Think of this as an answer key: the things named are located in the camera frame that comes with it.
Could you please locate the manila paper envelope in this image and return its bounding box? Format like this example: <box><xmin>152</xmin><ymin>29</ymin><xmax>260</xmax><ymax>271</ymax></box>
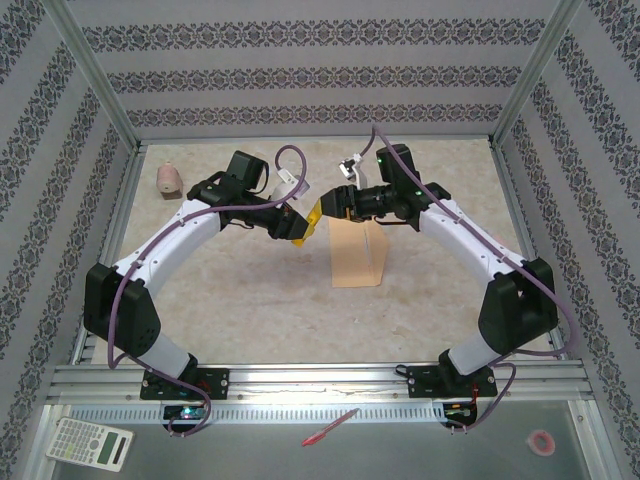
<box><xmin>329</xmin><ymin>217</ymin><xmax>390</xmax><ymax>289</ymax></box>

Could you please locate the pink thread spool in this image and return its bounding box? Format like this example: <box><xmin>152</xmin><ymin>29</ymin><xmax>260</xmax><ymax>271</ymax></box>
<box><xmin>155</xmin><ymin>161</ymin><xmax>185</xmax><ymax>202</ymax></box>

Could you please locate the red pen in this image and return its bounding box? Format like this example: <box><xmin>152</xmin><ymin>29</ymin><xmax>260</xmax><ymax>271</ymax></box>
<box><xmin>301</xmin><ymin>407</ymin><xmax>361</xmax><ymax>448</ymax></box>

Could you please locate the small circuit board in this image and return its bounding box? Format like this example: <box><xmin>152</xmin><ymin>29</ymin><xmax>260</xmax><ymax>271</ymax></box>
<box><xmin>443</xmin><ymin>401</ymin><xmax>478</xmax><ymax>420</ymax></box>
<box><xmin>161</xmin><ymin>404</ymin><xmax>208</xmax><ymax>423</ymax></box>

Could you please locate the white calculator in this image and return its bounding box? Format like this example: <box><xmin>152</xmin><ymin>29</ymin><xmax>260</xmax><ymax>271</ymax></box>
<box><xmin>45</xmin><ymin>416</ymin><xmax>136</xmax><ymax>474</ymax></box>

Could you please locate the red tape roll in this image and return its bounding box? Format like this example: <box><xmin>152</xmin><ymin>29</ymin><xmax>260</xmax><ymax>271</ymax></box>
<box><xmin>528</xmin><ymin>430</ymin><xmax>558</xmax><ymax>457</ymax></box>

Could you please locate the purple cable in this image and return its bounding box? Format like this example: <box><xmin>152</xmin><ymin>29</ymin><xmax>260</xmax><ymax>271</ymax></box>
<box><xmin>108</xmin><ymin>144</ymin><xmax>311</xmax><ymax>438</ymax></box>
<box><xmin>359</xmin><ymin>124</ymin><xmax>576</xmax><ymax>434</ymax></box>

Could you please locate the aluminium side rail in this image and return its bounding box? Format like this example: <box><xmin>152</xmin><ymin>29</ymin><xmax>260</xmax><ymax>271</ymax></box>
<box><xmin>487</xmin><ymin>139</ymin><xmax>571</xmax><ymax>364</ymax></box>
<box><xmin>69</xmin><ymin>144</ymin><xmax>147</xmax><ymax>365</ymax></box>

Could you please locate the aluminium front rail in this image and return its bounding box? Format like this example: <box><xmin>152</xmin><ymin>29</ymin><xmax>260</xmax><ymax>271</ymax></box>
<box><xmin>47</xmin><ymin>362</ymin><xmax>595</xmax><ymax>402</ymax></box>

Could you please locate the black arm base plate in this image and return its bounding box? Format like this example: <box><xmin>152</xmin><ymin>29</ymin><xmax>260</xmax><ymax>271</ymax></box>
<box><xmin>139</xmin><ymin>367</ymin><xmax>231</xmax><ymax>402</ymax></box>
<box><xmin>407</xmin><ymin>364</ymin><xmax>498</xmax><ymax>400</ymax></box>

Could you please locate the aluminium frame post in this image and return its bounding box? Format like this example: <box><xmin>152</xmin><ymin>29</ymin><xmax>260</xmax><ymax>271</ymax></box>
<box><xmin>491</xmin><ymin>0</ymin><xmax>585</xmax><ymax>147</ymax></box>
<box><xmin>48</xmin><ymin>0</ymin><xmax>144</xmax><ymax>154</ymax></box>

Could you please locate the slotted metal cable duct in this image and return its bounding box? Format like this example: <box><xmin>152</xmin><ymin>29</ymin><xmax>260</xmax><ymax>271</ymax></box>
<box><xmin>67</xmin><ymin>402</ymin><xmax>447</xmax><ymax>427</ymax></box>

